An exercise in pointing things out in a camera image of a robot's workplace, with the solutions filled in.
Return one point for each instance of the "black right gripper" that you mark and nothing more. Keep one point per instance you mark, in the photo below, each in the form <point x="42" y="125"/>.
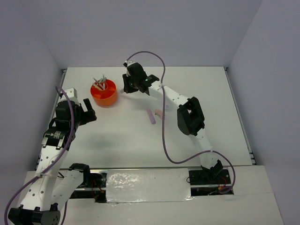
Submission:
<point x="127" y="88"/>

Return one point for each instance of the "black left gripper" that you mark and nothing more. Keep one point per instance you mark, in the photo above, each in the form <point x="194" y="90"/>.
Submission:
<point x="88" y="116"/>

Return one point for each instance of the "pink eraser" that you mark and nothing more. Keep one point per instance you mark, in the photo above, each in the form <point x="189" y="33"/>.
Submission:
<point x="158" y="113"/>

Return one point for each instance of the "purple pink highlighter marker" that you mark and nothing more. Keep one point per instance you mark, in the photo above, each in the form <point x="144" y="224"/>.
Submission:
<point x="150" y="115"/>

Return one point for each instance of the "small glue bottle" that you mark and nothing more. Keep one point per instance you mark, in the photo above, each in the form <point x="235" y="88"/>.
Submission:
<point x="168" y="108"/>

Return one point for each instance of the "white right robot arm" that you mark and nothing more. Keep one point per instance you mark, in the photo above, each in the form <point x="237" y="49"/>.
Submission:
<point x="190" y="117"/>

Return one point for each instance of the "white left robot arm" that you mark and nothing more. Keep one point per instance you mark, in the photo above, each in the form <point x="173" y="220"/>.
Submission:
<point x="44" y="200"/>

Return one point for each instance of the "orange round pen holder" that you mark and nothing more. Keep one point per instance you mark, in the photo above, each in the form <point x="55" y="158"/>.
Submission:
<point x="107" y="97"/>

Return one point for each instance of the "silver tape panel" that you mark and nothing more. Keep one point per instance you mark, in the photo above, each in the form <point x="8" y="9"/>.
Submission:
<point x="147" y="186"/>

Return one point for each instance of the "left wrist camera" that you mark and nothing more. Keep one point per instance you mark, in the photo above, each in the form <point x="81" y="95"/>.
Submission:
<point x="72" y="95"/>

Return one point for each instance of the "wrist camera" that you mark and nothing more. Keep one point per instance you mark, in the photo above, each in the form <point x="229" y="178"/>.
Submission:
<point x="126" y="64"/>
<point x="72" y="95"/>

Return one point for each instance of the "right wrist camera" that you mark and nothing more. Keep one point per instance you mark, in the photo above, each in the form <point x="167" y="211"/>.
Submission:
<point x="126" y="64"/>

